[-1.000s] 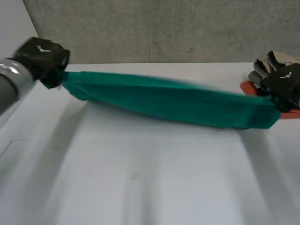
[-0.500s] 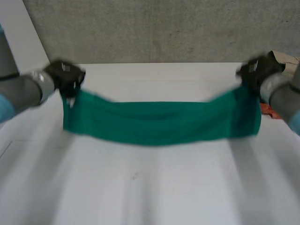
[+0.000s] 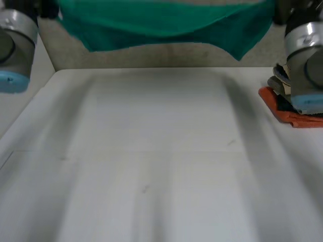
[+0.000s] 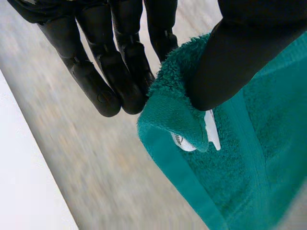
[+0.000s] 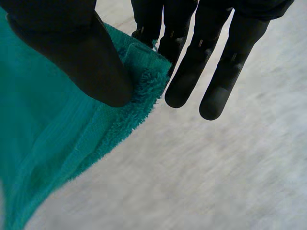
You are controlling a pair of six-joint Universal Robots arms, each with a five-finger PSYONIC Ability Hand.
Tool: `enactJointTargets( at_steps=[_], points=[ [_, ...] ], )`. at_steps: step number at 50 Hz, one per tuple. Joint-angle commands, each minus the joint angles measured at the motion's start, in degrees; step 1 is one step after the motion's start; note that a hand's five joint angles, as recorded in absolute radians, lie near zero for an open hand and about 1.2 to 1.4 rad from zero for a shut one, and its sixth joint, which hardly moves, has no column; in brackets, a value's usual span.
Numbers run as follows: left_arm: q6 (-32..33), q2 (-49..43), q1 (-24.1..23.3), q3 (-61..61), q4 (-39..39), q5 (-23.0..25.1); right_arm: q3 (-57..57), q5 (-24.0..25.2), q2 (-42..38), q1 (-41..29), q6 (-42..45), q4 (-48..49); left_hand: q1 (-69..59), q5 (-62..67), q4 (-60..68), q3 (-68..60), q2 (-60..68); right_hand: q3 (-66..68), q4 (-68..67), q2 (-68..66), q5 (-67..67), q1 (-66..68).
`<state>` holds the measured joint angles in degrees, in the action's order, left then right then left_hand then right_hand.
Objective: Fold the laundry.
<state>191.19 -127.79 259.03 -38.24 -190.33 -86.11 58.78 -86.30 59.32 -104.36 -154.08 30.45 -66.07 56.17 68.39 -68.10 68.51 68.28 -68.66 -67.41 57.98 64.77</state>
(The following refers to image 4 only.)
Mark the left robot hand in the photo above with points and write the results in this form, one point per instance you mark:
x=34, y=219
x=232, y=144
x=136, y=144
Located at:
x=230, y=60

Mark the teal towel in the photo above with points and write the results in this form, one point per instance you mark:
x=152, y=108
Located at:
x=239, y=167

